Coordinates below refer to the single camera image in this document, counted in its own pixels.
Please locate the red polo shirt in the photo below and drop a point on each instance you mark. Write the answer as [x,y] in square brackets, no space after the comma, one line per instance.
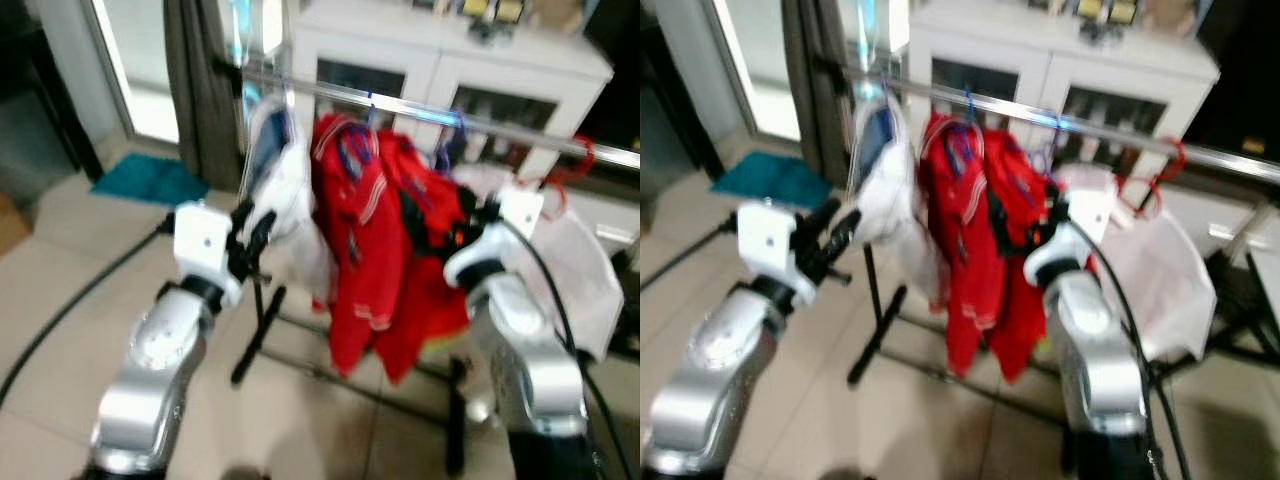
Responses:
[360,230]
[965,240]

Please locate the dark shelf unit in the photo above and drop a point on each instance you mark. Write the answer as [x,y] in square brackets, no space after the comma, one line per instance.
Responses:
[40,130]
[665,140]

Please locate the red clothes hanger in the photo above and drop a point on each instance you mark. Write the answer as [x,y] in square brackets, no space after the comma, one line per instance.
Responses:
[590,155]
[1181,158]

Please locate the white hanging jacket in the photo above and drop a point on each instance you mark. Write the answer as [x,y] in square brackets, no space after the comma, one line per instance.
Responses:
[895,200]
[290,190]

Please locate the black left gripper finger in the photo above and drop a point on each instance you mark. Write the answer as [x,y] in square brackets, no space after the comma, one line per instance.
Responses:
[264,232]
[820,220]
[846,232]
[243,218]

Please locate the teal floor mat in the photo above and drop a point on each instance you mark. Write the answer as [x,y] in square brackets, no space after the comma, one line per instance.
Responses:
[770,180]
[150,180]

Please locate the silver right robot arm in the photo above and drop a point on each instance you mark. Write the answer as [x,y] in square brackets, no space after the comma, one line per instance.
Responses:
[520,340]
[1100,350]

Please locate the black metal clothes rack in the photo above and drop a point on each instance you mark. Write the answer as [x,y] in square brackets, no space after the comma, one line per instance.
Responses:
[257,335]
[878,338]

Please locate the white monster print shirt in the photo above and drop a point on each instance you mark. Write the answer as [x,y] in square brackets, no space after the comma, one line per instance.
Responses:
[580,270]
[1170,280]

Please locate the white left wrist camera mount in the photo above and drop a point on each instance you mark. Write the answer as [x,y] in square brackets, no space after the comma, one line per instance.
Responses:
[765,245]
[200,240]

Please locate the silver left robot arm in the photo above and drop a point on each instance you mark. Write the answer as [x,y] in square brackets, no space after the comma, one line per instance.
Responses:
[700,390]
[150,380]

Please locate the white framed glass door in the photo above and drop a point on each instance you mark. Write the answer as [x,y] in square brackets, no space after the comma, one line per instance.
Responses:
[140,60]
[760,60]

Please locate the grey curtain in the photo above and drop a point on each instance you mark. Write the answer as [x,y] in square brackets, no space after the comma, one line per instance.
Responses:
[810,90]
[200,90]

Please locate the purple plastic clothes hanger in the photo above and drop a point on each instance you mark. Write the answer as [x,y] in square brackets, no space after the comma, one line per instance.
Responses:
[352,145]
[452,140]
[962,145]
[1050,150]

